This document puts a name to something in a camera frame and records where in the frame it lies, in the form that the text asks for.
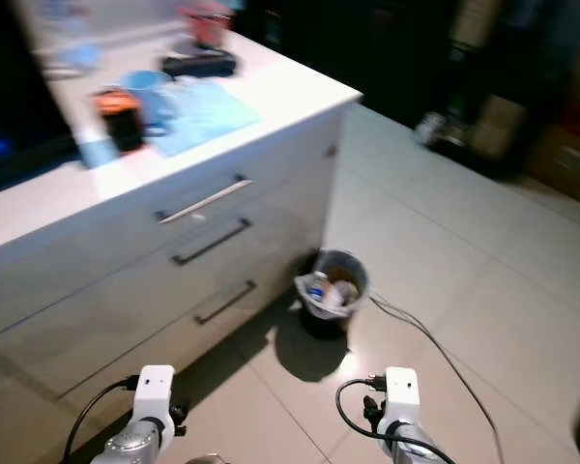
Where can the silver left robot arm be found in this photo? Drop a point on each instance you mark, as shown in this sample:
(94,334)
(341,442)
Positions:
(140,447)

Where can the black cup orange lid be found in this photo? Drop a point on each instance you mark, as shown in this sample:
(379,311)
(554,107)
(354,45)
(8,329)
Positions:
(123,126)

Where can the blue mug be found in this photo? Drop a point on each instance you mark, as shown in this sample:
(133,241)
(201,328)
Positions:
(150,97)

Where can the grey waste bin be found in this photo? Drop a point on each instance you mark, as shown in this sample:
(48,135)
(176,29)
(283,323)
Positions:
(350,271)

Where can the red pot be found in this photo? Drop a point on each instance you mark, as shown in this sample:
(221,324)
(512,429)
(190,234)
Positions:
(205,24)

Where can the light blue cloth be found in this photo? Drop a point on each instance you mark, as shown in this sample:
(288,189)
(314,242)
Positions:
(213,114)

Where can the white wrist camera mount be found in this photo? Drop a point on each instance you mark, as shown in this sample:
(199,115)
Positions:
(402,394)
(157,387)

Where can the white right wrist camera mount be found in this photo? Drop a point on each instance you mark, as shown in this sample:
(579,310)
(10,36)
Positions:
(402,394)

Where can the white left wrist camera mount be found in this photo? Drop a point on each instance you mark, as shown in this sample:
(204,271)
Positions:
(157,387)

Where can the white bin liner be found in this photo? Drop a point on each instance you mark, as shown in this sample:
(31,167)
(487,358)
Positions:
(311,298)

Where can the black flat case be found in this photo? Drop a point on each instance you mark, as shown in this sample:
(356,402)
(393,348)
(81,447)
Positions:
(199,65)

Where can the dark background shelf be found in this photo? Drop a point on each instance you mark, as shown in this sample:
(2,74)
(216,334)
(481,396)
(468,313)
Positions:
(483,48)

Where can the white island cabinet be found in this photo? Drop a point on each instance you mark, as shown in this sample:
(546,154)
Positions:
(77,290)

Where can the brown cardboard box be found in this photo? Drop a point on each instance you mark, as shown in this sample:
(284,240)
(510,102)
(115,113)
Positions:
(498,126)

